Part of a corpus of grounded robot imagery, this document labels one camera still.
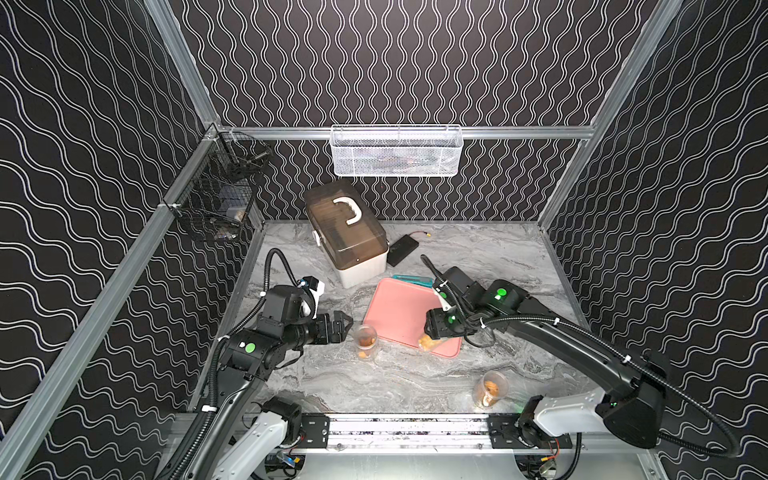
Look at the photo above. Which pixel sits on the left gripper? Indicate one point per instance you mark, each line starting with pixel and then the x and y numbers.
pixel 330 327

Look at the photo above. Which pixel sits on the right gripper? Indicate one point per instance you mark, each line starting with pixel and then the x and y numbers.
pixel 434 327

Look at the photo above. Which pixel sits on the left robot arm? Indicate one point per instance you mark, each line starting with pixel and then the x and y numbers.
pixel 286 319

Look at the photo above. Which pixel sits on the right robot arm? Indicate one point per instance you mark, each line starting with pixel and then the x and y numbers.
pixel 631 391

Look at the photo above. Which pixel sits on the clear jar dark cookies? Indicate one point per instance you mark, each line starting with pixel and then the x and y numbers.
pixel 366 341

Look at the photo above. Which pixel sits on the teal utility knife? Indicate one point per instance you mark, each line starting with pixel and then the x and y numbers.
pixel 416 280

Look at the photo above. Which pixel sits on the black battery pack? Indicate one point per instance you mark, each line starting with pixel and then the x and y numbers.
pixel 401 249

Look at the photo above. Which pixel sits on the pink plastic tray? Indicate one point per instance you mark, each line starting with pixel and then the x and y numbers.
pixel 397 312

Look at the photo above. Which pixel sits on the white box brown lid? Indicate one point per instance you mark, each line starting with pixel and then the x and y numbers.
pixel 348 230

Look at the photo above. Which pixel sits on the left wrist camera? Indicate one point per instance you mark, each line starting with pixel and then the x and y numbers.
pixel 314 289

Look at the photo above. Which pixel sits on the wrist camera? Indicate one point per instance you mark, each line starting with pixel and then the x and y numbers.
pixel 446 303
pixel 314 289

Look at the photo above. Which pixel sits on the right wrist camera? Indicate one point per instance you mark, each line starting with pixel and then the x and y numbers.
pixel 446 303

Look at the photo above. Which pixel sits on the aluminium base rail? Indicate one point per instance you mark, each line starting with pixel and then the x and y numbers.
pixel 358 433

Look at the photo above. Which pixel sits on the white mesh wall basket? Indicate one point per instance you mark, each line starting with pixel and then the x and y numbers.
pixel 396 150

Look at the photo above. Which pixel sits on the clear jar near rail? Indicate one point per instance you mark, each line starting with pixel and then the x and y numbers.
pixel 492 387

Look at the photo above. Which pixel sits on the black wire wall basket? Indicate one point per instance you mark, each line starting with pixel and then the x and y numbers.
pixel 218 204

